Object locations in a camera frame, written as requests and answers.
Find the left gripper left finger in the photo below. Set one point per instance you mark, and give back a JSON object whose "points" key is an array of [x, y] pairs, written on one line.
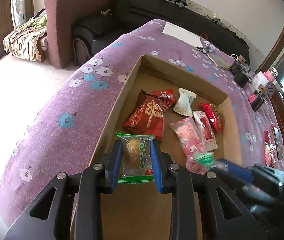
{"points": [[70, 205]]}

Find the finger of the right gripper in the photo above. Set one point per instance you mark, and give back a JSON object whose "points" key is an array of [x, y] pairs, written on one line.
{"points": [[226, 169]]}

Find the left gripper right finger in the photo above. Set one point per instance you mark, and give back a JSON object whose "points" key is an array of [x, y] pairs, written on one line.
{"points": [[223, 215]]}

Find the small green candy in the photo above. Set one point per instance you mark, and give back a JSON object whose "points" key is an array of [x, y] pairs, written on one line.
{"points": [[206, 159]]}

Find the green cake snack packet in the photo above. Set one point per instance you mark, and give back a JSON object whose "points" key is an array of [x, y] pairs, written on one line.
{"points": [[136, 167]]}

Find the white red snack packet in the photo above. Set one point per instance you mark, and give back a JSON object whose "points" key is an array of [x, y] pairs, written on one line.
{"points": [[206, 132]]}

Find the pink striped snack packet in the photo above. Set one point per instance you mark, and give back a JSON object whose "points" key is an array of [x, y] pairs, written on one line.
{"points": [[190, 142]]}

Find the small red yellow snack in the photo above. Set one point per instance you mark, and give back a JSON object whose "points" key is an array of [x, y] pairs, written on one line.
{"points": [[213, 115]]}

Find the white green candy packet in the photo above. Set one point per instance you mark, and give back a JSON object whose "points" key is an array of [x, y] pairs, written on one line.
{"points": [[184, 103]]}

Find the large dark red snack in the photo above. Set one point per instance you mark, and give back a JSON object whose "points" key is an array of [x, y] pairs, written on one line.
{"points": [[268, 149]]}

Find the red cartoon girl snack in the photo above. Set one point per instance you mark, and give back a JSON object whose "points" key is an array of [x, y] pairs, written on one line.
{"points": [[167, 98]]}

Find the black smartphone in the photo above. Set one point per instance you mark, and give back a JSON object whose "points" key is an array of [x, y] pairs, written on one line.
{"points": [[277, 139]]}

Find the cardboard tray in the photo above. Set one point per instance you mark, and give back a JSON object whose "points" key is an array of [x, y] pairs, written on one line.
{"points": [[139, 211]]}

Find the purple floral tablecloth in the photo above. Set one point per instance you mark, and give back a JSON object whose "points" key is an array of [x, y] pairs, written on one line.
{"points": [[64, 134]]}

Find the black jar with cork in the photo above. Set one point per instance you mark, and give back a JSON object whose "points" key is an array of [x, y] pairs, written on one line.
{"points": [[258, 97], [240, 70]]}

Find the grey phone stand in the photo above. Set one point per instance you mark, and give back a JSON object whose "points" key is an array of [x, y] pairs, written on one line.
{"points": [[270, 89]]}

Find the white plastic container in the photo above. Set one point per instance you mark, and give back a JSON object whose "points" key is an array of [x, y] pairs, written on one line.
{"points": [[257, 80]]}

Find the pink thermos bottle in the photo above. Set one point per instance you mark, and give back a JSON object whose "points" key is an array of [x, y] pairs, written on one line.
{"points": [[271, 74]]}

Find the tan notebook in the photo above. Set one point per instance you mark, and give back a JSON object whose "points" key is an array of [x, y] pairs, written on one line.
{"points": [[218, 61]]}

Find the patterned blanket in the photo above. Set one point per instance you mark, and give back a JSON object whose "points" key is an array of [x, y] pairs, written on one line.
{"points": [[24, 41]]}

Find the white paper sheet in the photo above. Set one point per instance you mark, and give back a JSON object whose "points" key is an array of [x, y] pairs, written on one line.
{"points": [[182, 34]]}

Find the black sofa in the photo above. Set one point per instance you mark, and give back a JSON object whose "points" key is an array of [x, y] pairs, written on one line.
{"points": [[94, 32]]}

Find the maroon armchair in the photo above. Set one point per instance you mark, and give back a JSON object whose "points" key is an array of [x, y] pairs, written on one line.
{"points": [[61, 15]]}

